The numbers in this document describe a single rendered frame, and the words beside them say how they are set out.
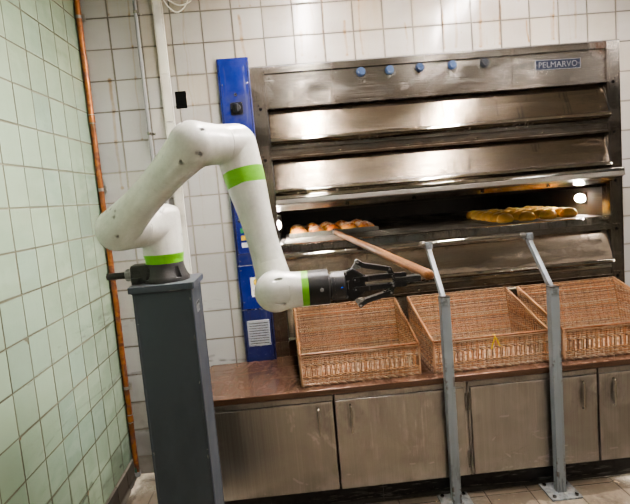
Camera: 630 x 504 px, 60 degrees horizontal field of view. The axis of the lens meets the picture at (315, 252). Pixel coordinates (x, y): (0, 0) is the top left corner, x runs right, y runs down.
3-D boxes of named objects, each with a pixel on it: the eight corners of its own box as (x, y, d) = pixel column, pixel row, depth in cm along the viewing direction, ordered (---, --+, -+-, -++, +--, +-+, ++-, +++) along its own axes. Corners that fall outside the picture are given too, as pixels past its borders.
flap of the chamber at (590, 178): (276, 205, 269) (277, 211, 289) (625, 174, 277) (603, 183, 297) (275, 200, 270) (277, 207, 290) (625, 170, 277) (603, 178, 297)
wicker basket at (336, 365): (296, 356, 291) (291, 306, 288) (399, 346, 294) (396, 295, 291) (300, 388, 242) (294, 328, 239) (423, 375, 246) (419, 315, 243)
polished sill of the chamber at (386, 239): (280, 252, 293) (279, 244, 293) (604, 222, 300) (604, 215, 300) (280, 253, 287) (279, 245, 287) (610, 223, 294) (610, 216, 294)
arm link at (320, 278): (310, 309, 137) (307, 273, 136) (308, 300, 148) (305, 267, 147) (334, 307, 137) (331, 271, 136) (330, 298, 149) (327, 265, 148)
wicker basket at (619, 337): (516, 335, 296) (513, 285, 293) (615, 324, 299) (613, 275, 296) (563, 362, 248) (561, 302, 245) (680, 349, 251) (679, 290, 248)
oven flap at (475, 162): (275, 196, 283) (273, 161, 288) (609, 168, 290) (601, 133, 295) (275, 193, 279) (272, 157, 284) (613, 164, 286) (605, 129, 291)
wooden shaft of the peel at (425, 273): (435, 280, 153) (435, 269, 153) (425, 281, 153) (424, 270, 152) (339, 234, 322) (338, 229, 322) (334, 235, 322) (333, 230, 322)
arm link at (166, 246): (129, 266, 174) (121, 207, 172) (166, 259, 187) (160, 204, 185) (156, 266, 167) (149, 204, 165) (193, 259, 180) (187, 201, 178)
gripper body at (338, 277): (327, 268, 145) (361, 264, 146) (330, 299, 146) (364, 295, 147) (330, 272, 138) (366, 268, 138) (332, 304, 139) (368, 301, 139)
